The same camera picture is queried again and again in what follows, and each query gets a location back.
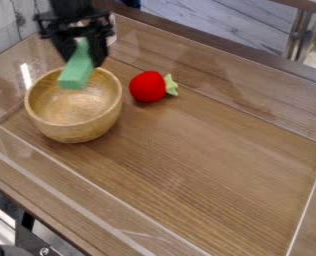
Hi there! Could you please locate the red plush strawberry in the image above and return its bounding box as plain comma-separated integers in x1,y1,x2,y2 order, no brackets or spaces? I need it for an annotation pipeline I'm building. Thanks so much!
129,71,178,102

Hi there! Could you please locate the green rectangular block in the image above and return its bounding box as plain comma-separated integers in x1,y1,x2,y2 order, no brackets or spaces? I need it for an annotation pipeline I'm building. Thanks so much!
58,38,94,90

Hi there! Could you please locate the clear acrylic tray wall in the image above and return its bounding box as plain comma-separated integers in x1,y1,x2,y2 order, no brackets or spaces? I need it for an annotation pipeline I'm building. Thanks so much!
0,126,210,256

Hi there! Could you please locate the black table leg bracket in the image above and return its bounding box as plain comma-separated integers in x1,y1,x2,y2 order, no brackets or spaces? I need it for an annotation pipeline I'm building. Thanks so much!
0,213,62,256

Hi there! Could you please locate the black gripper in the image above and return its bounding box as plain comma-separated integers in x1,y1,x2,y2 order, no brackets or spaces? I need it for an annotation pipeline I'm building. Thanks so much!
32,0,115,67

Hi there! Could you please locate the brown wooden bowl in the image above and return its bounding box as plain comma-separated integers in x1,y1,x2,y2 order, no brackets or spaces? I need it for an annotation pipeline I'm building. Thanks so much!
24,68,123,143

